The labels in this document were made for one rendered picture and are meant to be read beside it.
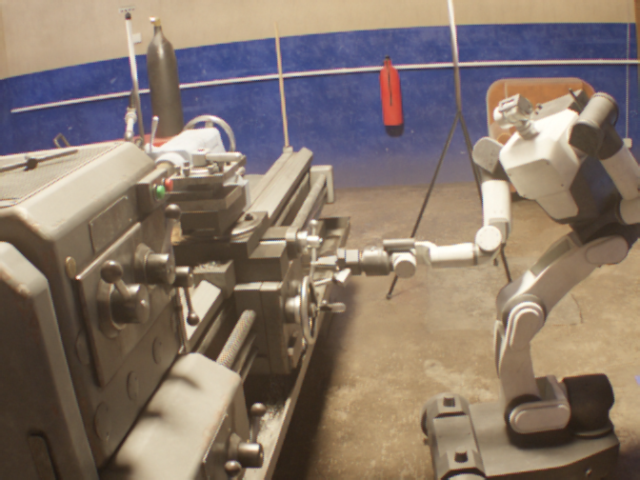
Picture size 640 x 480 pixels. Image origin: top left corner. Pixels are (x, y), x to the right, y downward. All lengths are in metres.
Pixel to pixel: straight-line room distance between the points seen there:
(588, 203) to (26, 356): 1.58
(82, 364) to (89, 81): 5.80
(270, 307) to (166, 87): 3.27
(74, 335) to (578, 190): 1.44
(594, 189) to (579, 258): 0.22
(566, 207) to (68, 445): 1.52
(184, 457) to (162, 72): 4.08
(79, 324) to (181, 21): 5.48
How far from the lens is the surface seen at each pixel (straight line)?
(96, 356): 1.33
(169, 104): 5.33
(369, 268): 2.27
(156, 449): 1.46
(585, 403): 2.52
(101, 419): 1.36
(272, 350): 2.29
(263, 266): 2.24
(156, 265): 1.50
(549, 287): 2.31
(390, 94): 6.16
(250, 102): 6.54
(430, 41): 6.33
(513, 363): 2.37
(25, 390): 1.22
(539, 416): 2.46
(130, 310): 1.33
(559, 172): 2.11
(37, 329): 1.17
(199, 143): 2.65
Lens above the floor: 1.58
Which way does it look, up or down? 18 degrees down
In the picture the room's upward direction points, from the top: 6 degrees counter-clockwise
